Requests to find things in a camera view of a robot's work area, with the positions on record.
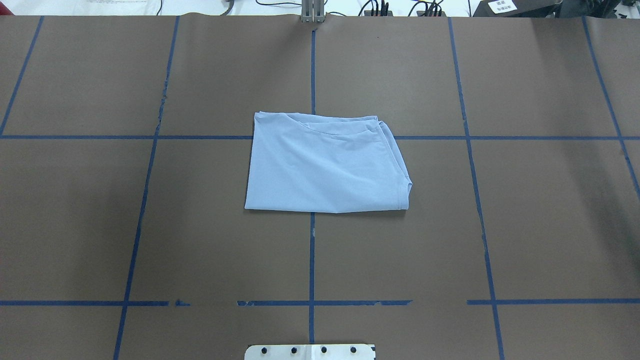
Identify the black monitor stand device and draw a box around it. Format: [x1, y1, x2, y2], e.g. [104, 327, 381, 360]
[470, 0, 639, 19]

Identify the light blue t-shirt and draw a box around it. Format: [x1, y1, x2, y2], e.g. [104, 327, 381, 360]
[244, 111, 413, 214]

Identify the aluminium frame post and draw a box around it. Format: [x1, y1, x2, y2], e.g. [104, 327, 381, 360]
[300, 0, 326, 23]

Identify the white camera mast base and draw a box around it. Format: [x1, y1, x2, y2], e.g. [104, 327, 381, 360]
[244, 343, 377, 360]

